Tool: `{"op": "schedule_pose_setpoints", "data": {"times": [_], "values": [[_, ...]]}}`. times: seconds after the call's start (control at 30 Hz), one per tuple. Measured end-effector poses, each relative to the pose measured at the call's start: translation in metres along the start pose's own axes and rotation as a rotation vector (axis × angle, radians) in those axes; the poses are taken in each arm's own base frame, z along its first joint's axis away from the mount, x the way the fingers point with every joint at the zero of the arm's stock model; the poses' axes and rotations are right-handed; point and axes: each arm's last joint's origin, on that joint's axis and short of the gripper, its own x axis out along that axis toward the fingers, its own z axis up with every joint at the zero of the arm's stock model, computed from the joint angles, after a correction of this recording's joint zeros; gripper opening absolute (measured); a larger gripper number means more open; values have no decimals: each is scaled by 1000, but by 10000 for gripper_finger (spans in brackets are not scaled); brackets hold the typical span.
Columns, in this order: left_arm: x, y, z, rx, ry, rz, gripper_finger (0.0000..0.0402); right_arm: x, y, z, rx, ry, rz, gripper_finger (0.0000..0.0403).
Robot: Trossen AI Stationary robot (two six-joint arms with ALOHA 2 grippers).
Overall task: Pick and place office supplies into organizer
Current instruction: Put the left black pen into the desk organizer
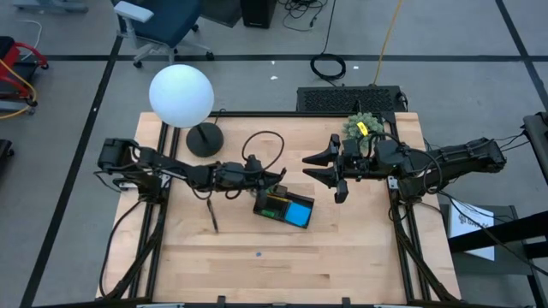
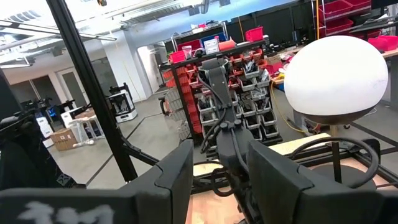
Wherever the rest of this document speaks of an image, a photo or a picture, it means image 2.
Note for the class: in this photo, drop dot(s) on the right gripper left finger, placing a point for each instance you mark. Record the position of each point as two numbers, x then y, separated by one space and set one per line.
171 193

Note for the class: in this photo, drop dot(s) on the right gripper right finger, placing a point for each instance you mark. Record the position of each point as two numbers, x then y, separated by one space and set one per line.
280 193

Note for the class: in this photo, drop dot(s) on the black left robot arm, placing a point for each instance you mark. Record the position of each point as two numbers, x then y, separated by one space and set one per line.
217 87

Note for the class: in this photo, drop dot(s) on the white mobile machine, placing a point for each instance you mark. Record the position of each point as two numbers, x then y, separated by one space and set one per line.
122 105

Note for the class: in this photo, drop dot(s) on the parts rack with bins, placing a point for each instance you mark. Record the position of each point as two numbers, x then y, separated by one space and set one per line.
186 93

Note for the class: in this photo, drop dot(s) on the cardboard box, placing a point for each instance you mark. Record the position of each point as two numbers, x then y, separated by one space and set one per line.
63 140

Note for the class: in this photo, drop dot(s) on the white globe table lamp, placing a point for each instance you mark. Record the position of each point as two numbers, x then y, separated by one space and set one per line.
335 77

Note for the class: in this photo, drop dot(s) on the black equipment stack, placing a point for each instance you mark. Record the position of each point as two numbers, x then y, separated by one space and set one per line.
28 161

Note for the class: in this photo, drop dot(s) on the red bin shelf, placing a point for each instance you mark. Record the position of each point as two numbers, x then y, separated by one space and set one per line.
335 7

